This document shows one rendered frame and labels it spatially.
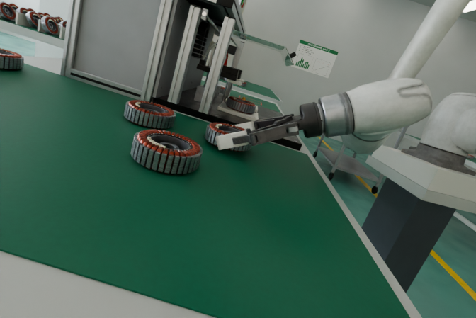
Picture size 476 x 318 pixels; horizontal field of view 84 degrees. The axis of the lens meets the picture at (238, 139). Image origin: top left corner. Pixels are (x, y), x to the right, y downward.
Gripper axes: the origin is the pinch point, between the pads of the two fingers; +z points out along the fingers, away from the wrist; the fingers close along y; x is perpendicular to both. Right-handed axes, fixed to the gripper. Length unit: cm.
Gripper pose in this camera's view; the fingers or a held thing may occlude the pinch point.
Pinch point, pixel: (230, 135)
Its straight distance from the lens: 61.3
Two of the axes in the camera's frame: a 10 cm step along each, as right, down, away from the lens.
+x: -2.2, -9.6, -1.9
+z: -9.6, 1.8, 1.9
